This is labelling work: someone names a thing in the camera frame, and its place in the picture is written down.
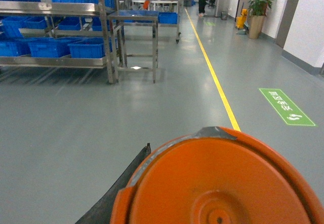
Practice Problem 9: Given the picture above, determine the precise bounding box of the grey waste bin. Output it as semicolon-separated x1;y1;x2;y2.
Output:
221;11;228;20

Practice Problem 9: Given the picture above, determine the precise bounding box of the stainless steel side table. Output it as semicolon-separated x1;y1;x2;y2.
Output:
108;10;159;83

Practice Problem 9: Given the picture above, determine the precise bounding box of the yellow mop bucket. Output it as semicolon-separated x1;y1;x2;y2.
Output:
236;9;248;29

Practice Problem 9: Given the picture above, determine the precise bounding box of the blue bin with red parts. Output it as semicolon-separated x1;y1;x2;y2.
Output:
68;38;106;58

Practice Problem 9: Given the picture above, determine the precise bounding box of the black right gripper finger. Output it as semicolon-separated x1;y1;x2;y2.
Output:
76;143;151;223

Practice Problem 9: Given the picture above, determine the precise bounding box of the stainless steel shelf rack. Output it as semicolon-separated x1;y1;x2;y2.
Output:
1;0;117;84

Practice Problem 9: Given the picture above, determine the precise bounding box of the orange cylindrical cap 4680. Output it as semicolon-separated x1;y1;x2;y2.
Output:
110;126;323;223

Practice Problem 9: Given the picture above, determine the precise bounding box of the blue bin middle lower shelf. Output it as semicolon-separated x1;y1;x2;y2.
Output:
27;37;82;58

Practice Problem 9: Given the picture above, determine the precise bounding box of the potted green plant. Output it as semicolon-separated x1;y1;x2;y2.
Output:
248;0;275;39

